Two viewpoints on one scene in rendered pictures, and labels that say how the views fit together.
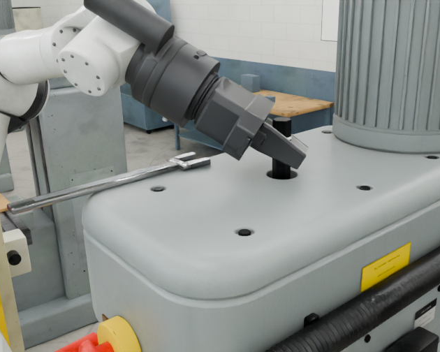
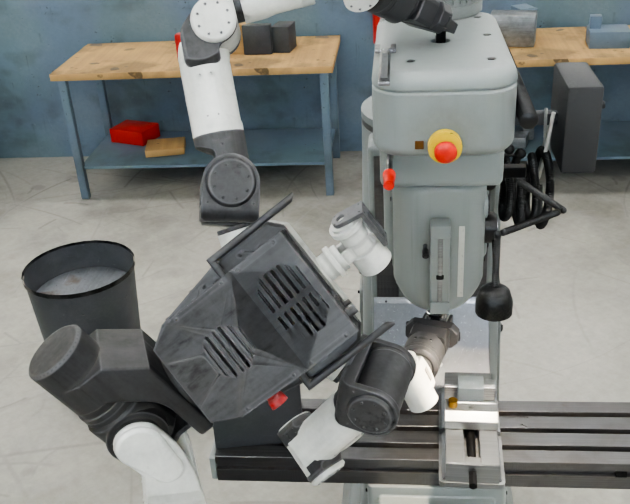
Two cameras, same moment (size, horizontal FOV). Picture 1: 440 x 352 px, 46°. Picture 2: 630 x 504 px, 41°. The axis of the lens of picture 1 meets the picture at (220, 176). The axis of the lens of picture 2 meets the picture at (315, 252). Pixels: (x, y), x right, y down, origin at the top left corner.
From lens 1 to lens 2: 1.34 m
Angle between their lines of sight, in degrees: 41
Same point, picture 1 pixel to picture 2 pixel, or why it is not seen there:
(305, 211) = (492, 47)
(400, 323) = not seen: hidden behind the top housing
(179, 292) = (499, 86)
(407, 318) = not seen: hidden behind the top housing
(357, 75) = not seen: outside the picture
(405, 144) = (464, 12)
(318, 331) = (524, 97)
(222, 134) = (430, 19)
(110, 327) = (446, 133)
